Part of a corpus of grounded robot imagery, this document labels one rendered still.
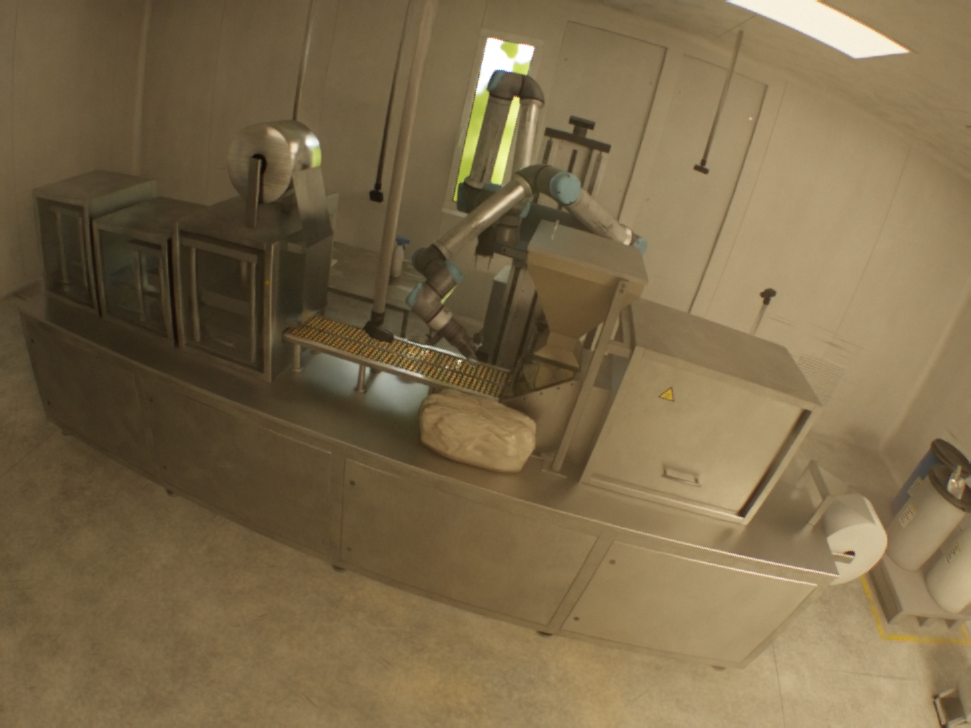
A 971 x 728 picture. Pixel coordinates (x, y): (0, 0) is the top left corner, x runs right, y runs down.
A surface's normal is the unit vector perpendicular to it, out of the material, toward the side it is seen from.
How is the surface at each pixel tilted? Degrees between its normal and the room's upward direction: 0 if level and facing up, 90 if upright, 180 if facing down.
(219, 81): 90
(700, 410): 90
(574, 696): 0
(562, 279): 114
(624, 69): 90
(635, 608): 90
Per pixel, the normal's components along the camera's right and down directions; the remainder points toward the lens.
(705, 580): -0.21, 0.46
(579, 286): -0.27, 0.76
